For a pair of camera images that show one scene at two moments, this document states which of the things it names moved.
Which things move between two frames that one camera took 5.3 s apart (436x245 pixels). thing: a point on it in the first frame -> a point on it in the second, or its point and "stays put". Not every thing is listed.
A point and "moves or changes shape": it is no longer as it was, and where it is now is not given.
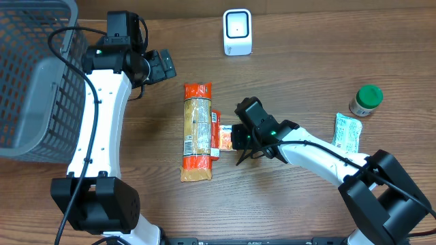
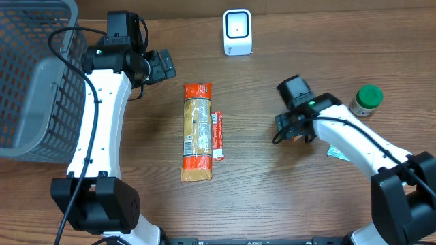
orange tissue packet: (225, 137) moves or changes shape
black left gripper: (163, 67) stays put
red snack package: (196, 162) stays put
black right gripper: (239, 137) -> (286, 126)
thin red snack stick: (215, 134) stays put
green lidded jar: (366, 99) stays put
